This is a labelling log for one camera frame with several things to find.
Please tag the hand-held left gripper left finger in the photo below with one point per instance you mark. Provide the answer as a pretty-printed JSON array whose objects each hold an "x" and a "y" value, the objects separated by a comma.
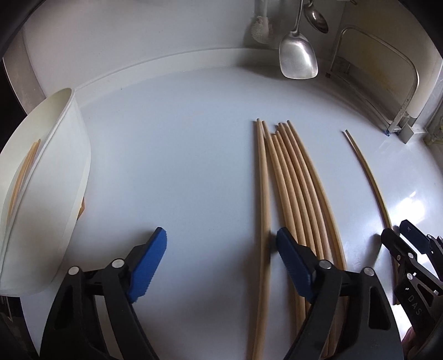
[{"x": 147, "y": 266}]

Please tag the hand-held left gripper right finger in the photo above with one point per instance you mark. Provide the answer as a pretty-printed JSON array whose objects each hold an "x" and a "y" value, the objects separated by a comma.
[{"x": 296, "y": 266}]

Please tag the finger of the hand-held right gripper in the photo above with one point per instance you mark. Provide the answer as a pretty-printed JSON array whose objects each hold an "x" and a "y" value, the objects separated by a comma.
[
  {"x": 398, "y": 247},
  {"x": 415, "y": 237}
]

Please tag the bundle of wooden chopsticks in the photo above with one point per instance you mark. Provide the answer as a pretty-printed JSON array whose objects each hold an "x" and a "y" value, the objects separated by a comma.
[{"x": 294, "y": 207}]

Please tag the white round basin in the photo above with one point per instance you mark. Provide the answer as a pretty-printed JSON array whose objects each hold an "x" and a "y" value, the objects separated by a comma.
[{"x": 52, "y": 207}]

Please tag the person's right hand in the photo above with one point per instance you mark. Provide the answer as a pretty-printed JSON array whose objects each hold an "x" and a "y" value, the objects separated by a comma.
[{"x": 410, "y": 337}]

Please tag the beige board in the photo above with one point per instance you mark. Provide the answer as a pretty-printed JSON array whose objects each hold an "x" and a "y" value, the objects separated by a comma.
[{"x": 380, "y": 69}]

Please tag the steel spatula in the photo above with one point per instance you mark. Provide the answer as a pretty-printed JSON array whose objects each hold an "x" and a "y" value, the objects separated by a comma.
[{"x": 297, "y": 59}]

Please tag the steel ladle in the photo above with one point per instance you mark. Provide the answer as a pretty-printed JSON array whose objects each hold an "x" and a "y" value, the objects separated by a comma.
[{"x": 316, "y": 19}]

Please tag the white dish brush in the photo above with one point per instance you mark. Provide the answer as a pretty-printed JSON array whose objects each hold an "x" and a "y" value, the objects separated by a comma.
[{"x": 261, "y": 29}]

